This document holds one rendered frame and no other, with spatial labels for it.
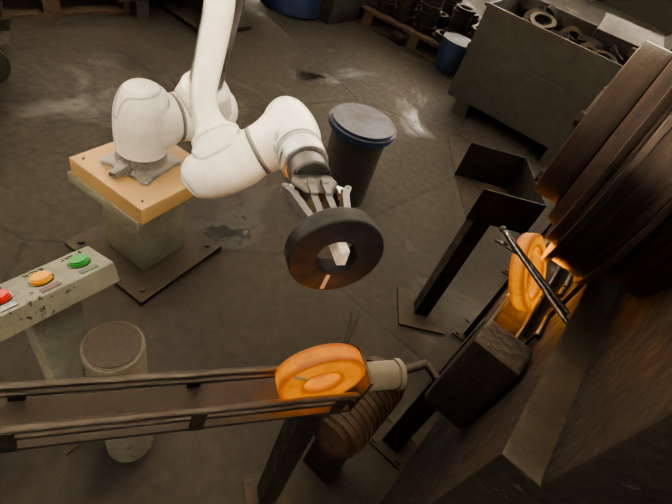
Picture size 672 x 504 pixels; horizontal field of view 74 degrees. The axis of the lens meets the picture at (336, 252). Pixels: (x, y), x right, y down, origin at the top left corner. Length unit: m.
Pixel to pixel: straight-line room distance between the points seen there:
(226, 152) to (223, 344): 0.88
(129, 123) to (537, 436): 1.26
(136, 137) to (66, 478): 0.95
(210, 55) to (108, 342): 0.61
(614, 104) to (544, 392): 0.43
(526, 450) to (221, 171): 0.69
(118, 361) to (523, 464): 0.74
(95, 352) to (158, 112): 0.73
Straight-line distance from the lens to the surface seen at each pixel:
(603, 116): 0.77
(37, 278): 1.03
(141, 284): 1.75
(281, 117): 0.89
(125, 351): 1.01
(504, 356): 0.85
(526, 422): 0.70
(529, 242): 1.08
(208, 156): 0.91
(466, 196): 1.55
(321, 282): 0.72
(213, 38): 1.01
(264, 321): 1.69
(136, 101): 1.44
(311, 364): 0.72
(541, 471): 0.68
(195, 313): 1.69
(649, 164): 0.69
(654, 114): 0.72
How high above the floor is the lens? 1.39
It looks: 44 degrees down
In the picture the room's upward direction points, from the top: 21 degrees clockwise
